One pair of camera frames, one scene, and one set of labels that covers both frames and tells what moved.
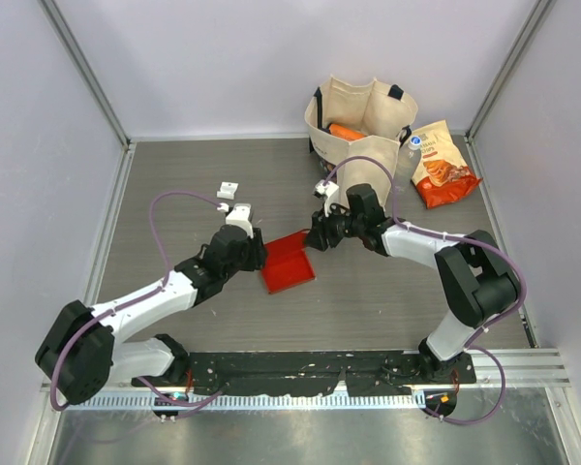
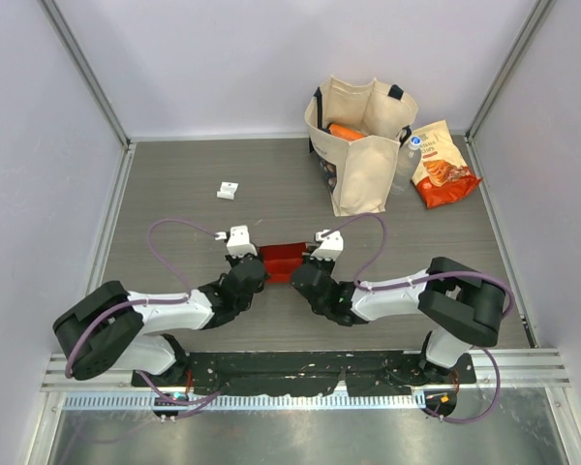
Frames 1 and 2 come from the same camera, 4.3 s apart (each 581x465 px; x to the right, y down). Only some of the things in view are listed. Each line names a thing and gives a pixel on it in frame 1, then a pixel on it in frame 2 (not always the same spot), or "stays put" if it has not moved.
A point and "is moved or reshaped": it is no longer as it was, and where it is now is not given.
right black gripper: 315,238 -> 329,263
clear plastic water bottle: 408,160 stays put
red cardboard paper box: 285,263 is moved or reshaped
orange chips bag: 443,174 stays put
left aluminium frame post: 75,50 stays put
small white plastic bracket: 228,190 stays put
